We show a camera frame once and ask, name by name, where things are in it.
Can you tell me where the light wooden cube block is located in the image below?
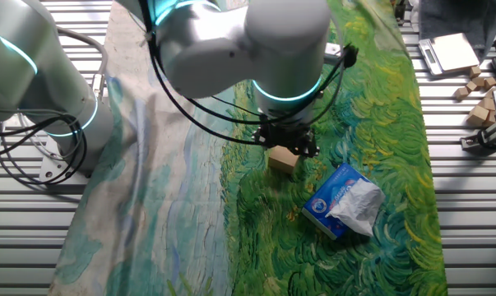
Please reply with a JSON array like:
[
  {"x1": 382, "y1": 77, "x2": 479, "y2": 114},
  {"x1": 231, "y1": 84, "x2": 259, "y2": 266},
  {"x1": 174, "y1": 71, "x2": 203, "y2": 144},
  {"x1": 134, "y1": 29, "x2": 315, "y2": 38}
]
[{"x1": 267, "y1": 145, "x2": 301, "y2": 175}]

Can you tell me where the grey cloth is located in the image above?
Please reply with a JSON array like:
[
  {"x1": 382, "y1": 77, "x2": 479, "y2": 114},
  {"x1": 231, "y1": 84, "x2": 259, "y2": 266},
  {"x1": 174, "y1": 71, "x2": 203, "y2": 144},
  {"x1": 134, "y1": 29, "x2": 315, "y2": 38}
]
[{"x1": 411, "y1": 0, "x2": 496, "y2": 62}]

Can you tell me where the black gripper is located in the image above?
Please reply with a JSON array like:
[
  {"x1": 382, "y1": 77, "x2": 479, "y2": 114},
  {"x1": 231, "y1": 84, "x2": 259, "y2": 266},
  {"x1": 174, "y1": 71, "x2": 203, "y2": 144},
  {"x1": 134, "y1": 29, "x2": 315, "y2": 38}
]
[{"x1": 252, "y1": 122, "x2": 319, "y2": 160}]

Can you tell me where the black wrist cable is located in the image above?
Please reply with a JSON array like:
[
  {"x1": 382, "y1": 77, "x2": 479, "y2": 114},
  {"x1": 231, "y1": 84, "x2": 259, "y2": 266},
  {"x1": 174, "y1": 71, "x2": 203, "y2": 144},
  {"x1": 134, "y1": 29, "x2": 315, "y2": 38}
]
[{"x1": 138, "y1": 0, "x2": 360, "y2": 147}]

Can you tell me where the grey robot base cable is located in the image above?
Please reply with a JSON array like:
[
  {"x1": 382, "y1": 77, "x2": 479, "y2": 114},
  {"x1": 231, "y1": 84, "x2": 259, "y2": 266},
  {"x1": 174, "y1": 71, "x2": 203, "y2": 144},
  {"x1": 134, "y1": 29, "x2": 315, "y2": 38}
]
[{"x1": 56, "y1": 26, "x2": 109, "y2": 102}]

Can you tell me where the silver digital scale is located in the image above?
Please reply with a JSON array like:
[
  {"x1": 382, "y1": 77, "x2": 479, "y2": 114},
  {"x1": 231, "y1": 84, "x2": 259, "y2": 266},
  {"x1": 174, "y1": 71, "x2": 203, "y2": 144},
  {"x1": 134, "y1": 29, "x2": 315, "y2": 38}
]
[{"x1": 418, "y1": 32, "x2": 481, "y2": 77}]

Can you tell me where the blue tissue pack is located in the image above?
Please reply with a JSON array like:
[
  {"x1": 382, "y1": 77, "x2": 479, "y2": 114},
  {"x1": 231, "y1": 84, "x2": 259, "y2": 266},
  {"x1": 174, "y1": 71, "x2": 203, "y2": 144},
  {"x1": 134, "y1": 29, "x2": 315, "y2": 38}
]
[{"x1": 300, "y1": 162, "x2": 387, "y2": 241}]

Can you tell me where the painted landscape cloth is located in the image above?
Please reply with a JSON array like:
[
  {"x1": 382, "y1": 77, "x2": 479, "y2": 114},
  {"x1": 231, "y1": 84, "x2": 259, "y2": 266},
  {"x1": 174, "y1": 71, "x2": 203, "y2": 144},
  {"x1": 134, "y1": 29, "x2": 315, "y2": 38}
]
[{"x1": 48, "y1": 0, "x2": 450, "y2": 296}]

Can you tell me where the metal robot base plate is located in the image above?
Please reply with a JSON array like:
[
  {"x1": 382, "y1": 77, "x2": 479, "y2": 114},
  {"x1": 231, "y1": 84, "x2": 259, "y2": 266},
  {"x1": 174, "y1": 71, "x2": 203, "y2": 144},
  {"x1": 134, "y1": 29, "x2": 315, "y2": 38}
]
[{"x1": 39, "y1": 137, "x2": 93, "y2": 187}]

